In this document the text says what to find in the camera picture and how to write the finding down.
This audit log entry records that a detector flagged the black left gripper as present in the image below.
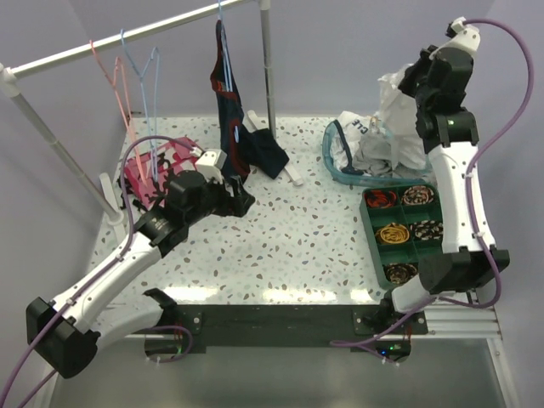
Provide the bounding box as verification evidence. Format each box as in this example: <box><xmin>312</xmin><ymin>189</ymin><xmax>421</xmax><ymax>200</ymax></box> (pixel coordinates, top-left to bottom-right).
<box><xmin>185</xmin><ymin>173</ymin><xmax>254</xmax><ymax>226</ymax></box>

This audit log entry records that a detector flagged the white tank top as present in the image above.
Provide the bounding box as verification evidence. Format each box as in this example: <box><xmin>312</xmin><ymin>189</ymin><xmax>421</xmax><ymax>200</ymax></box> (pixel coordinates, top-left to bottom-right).
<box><xmin>377</xmin><ymin>64</ymin><xmax>428</xmax><ymax>171</ymax></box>

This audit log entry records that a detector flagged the light blue wire hanger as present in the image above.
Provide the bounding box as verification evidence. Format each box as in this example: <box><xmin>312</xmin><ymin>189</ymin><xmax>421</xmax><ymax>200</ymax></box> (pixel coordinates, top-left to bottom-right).
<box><xmin>119</xmin><ymin>28</ymin><xmax>162</xmax><ymax>179</ymax></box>

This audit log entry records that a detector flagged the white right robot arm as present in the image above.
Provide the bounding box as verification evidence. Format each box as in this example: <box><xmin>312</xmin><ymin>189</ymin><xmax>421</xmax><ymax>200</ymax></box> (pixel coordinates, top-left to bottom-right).
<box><xmin>378</xmin><ymin>45</ymin><xmax>510</xmax><ymax>334</ymax></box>

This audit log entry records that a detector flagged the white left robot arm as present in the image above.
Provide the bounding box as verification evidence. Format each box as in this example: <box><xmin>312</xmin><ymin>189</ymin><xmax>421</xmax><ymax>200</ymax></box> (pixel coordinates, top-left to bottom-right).
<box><xmin>25</xmin><ymin>171</ymin><xmax>255</xmax><ymax>378</ymax></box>

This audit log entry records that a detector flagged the navy maroon tank top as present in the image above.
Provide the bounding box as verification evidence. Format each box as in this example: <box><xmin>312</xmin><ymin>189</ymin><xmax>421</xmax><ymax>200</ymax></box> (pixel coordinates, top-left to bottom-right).
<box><xmin>210</xmin><ymin>20</ymin><xmax>250</xmax><ymax>183</ymax></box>

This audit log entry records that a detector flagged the blue hanger with navy top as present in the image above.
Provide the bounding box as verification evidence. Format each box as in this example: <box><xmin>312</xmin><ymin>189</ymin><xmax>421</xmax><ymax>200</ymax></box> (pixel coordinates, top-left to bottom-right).
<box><xmin>217</xmin><ymin>0</ymin><xmax>241</xmax><ymax>144</ymax></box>

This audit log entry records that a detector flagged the pink camouflage garment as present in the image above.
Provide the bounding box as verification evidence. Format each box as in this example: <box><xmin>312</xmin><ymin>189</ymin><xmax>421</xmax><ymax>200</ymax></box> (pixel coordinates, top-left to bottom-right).
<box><xmin>122</xmin><ymin>137</ymin><xmax>202</xmax><ymax>213</ymax></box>

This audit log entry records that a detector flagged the dark navy folded garment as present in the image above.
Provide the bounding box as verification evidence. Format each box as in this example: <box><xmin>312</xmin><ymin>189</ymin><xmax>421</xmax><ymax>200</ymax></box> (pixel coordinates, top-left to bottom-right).
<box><xmin>239</xmin><ymin>128</ymin><xmax>289</xmax><ymax>179</ymax></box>

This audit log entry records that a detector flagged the white printed shirt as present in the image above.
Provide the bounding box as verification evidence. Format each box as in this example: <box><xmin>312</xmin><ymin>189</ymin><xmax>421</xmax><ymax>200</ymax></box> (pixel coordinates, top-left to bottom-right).
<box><xmin>330</xmin><ymin>110</ymin><xmax>373</xmax><ymax>171</ymax></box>

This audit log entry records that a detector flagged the grey crumpled garment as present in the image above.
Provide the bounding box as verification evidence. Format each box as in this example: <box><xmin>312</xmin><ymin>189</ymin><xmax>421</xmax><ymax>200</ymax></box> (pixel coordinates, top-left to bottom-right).
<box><xmin>353</xmin><ymin>138</ymin><xmax>399</xmax><ymax>177</ymax></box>

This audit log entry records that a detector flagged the pink black rolled belt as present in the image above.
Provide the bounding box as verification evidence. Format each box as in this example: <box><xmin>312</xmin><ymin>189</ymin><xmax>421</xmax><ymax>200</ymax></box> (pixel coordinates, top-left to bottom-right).
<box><xmin>401</xmin><ymin>185</ymin><xmax>435</xmax><ymax>206</ymax></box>

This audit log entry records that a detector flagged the teal plastic laundry basket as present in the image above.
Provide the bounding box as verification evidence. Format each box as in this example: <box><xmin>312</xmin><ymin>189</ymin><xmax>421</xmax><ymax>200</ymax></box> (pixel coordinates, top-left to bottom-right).
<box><xmin>321</xmin><ymin>111</ymin><xmax>437</xmax><ymax>188</ymax></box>

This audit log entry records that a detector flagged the orange black rolled belt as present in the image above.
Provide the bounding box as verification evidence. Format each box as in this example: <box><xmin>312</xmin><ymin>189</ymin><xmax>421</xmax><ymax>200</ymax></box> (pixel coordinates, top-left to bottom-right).
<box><xmin>364</xmin><ymin>190</ymin><xmax>397</xmax><ymax>208</ymax></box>

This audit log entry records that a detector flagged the beige black rolled belt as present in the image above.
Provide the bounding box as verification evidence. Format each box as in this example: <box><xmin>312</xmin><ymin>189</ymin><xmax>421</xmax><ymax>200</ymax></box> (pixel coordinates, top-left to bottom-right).
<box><xmin>410</xmin><ymin>220</ymin><xmax>443</xmax><ymax>241</ymax></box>

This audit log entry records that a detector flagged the yellow black rolled belt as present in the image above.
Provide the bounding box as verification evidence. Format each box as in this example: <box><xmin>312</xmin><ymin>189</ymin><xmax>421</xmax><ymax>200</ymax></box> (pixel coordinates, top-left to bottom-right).
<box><xmin>375</xmin><ymin>223</ymin><xmax>411</xmax><ymax>245</ymax></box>

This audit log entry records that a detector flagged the green compartment tray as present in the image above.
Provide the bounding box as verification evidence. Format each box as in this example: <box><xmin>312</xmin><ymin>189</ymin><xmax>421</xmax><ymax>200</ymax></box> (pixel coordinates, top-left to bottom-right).
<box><xmin>360</xmin><ymin>184</ymin><xmax>443</xmax><ymax>291</ymax></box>

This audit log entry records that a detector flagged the brown patterned rolled belt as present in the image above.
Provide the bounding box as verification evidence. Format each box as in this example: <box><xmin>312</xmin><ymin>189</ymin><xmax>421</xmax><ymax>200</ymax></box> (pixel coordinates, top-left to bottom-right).
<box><xmin>383</xmin><ymin>263</ymin><xmax>418</xmax><ymax>285</ymax></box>

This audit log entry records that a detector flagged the silver clothes rack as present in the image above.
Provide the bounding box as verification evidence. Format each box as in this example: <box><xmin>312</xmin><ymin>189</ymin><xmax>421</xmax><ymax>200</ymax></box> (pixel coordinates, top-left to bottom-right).
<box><xmin>1</xmin><ymin>1</ymin><xmax>276</xmax><ymax>244</ymax></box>

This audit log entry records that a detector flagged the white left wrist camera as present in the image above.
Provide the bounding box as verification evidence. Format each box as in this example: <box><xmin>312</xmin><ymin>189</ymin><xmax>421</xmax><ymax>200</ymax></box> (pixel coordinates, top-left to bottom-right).
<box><xmin>195</xmin><ymin>150</ymin><xmax>227</xmax><ymax>180</ymax></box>

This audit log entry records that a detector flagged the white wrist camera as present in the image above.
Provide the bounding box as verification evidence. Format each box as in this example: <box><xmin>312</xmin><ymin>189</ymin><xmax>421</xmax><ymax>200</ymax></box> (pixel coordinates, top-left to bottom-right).
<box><xmin>195</xmin><ymin>150</ymin><xmax>227</xmax><ymax>180</ymax></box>
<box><xmin>430</xmin><ymin>17</ymin><xmax>481</xmax><ymax>60</ymax></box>

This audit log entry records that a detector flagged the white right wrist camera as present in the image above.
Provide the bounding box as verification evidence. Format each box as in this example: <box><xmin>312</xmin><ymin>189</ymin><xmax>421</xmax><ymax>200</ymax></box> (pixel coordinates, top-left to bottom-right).
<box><xmin>430</xmin><ymin>17</ymin><xmax>481</xmax><ymax>60</ymax></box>

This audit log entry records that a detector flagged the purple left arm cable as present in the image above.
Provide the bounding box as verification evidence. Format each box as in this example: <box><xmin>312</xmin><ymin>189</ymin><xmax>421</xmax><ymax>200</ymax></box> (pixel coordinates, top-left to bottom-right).
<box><xmin>0</xmin><ymin>134</ymin><xmax>205</xmax><ymax>408</ymax></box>

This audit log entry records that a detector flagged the pink wire hanger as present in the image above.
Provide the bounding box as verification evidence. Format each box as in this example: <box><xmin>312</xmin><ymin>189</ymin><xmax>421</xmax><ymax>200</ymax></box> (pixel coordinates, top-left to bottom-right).
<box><xmin>88</xmin><ymin>39</ymin><xmax>139</xmax><ymax>188</ymax></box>

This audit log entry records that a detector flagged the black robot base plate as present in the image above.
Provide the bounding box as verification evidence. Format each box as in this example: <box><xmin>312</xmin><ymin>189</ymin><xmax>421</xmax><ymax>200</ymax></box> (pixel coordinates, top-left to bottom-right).
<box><xmin>142</xmin><ymin>305</ymin><xmax>428</xmax><ymax>361</ymax></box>

